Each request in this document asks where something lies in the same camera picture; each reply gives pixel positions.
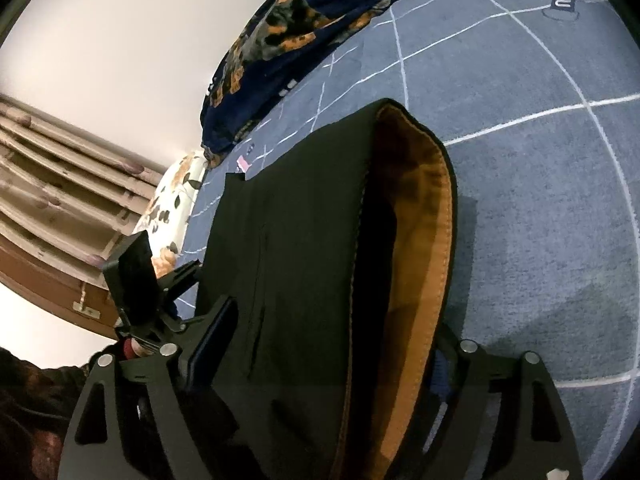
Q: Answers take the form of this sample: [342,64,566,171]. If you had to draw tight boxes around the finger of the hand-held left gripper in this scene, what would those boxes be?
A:
[160,260,203,306]

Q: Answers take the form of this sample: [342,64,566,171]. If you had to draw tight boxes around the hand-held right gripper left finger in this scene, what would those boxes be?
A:
[59,297,238,480]

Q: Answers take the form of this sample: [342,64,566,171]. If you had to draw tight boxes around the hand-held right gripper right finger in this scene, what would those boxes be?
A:
[400,327,583,480]

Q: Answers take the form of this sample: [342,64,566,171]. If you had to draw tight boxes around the black pants with brown lining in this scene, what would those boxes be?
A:
[195,99,458,480]

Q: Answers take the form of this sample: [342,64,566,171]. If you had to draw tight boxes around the person's left forearm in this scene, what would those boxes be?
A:
[0,347,101,480]

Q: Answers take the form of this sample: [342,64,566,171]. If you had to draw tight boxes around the person's left hand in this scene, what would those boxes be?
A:
[122,337,153,360]

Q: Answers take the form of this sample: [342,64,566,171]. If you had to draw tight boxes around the white floral pillow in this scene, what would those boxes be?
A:
[132,150,208,281]

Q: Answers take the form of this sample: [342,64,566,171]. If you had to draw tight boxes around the brown wooden board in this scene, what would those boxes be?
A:
[0,245,126,341]

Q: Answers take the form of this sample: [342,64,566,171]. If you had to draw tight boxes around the blue grid-pattern bed sheet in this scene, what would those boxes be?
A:
[177,0,640,480]

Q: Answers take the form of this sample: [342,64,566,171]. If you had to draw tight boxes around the navy floral blanket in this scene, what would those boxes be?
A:
[200,0,451,168]

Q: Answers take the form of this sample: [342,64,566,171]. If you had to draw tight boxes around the metal bracket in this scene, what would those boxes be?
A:
[72,285,101,318]

